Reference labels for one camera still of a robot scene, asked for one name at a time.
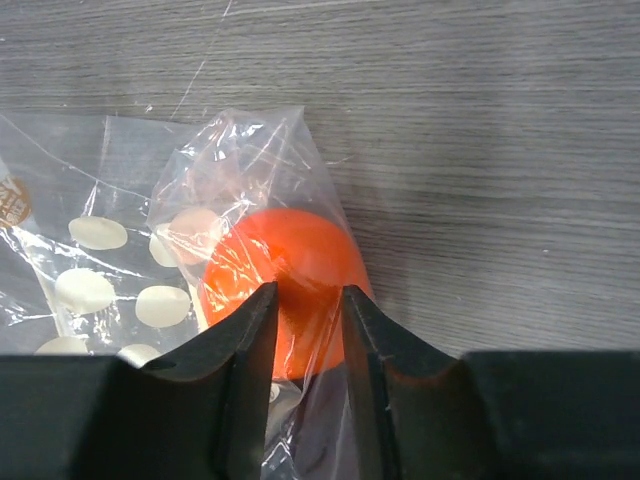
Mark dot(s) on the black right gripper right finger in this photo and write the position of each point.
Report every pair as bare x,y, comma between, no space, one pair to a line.
421,414

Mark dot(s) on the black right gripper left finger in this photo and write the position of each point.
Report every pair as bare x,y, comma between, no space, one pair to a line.
197,412

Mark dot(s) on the bright orange fake ball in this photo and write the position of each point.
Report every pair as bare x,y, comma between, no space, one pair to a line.
311,259

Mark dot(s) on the clear polka dot zip bag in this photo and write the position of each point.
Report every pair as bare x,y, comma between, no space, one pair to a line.
107,225

